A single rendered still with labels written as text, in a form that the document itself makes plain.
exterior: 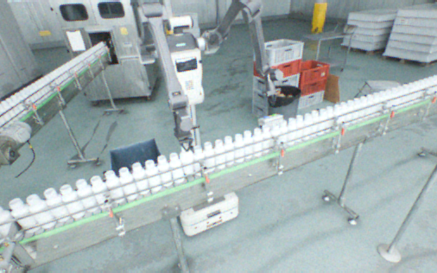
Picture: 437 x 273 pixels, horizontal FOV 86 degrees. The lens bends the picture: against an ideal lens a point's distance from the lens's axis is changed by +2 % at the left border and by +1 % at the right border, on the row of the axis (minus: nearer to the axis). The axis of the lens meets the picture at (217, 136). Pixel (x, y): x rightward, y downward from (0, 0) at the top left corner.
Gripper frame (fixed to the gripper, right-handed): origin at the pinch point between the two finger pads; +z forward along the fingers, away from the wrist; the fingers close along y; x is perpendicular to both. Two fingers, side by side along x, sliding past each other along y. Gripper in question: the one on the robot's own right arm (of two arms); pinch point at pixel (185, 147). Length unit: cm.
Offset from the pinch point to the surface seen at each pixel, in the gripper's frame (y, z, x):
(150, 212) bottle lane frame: 5.0, 29.4, -23.9
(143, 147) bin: -57, 29, -17
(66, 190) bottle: 2, 3, -53
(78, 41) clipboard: -390, -5, -67
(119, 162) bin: -57, 36, -36
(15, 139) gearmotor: -100, 20, -101
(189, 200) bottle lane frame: 5.0, 31.0, -3.4
